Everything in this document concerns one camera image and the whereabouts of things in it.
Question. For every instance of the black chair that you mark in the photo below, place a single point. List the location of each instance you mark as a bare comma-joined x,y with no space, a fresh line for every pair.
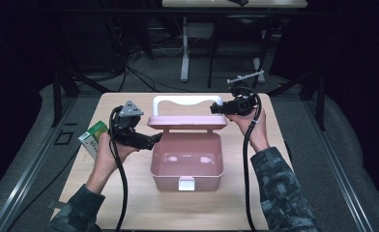
239,42

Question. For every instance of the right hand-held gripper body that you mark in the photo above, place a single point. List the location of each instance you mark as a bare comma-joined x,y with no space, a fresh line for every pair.
244,103

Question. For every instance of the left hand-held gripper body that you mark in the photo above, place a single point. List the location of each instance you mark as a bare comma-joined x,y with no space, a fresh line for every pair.
124,122

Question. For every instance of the white background desk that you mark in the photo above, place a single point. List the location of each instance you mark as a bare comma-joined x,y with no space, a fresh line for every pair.
185,48

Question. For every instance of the dark object on background desk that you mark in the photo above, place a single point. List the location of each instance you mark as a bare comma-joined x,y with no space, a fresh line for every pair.
239,2

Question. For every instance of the black frame post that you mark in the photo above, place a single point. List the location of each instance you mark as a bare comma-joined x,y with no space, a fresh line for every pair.
321,100
57,96

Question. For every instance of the green carton box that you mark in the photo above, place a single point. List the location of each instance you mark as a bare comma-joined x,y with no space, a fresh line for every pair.
92,138

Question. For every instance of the person's right hand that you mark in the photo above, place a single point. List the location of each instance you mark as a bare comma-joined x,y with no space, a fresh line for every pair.
256,132

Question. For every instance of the person's left hand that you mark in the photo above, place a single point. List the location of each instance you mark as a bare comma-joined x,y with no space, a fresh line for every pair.
105,161

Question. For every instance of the metal floor rail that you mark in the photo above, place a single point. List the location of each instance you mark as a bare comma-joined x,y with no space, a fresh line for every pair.
335,161
33,161

